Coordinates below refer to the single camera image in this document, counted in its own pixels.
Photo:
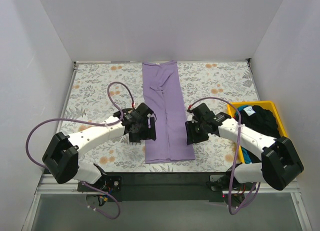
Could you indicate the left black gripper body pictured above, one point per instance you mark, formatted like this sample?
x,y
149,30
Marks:
x,y
144,130

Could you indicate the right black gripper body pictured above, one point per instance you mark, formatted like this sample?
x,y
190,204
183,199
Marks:
x,y
194,132

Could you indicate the purple t shirt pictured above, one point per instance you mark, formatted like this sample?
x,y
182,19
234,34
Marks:
x,y
162,93

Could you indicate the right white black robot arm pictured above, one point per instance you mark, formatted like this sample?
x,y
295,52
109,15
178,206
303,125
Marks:
x,y
278,161

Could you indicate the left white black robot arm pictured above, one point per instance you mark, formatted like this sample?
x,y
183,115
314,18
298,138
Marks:
x,y
63,156

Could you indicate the yellow plastic bin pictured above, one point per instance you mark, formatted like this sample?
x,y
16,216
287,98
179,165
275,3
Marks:
x,y
266,104

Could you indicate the floral table mat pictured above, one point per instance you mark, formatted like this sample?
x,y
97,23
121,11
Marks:
x,y
97,88

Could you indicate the teal t shirt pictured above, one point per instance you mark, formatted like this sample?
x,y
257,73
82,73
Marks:
x,y
247,114

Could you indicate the black t shirt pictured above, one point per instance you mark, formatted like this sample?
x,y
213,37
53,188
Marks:
x,y
265,122

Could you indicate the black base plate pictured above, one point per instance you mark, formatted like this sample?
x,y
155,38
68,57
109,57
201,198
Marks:
x,y
163,186

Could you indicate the aluminium frame rail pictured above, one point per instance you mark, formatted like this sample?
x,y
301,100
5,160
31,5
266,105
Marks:
x,y
46,185

